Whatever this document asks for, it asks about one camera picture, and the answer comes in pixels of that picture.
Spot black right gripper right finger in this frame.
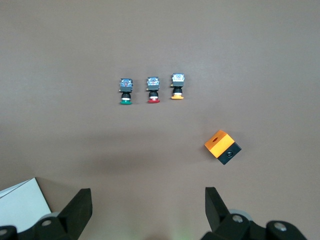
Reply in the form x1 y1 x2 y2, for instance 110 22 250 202
201 186 309 240

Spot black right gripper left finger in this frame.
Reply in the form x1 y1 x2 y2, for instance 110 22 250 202
0 187 93 240

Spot yellow push button switch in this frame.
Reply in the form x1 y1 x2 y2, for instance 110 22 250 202
170 72 186 101

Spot white drawer cabinet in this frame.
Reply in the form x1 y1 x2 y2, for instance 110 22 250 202
0 177 53 233

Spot orange and black button box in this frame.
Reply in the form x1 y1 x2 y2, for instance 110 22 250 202
204 129 243 166

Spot green push button switch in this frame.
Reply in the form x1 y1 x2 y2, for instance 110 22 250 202
117 77 133 106

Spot red push button switch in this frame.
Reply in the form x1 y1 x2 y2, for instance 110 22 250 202
146 76 161 104

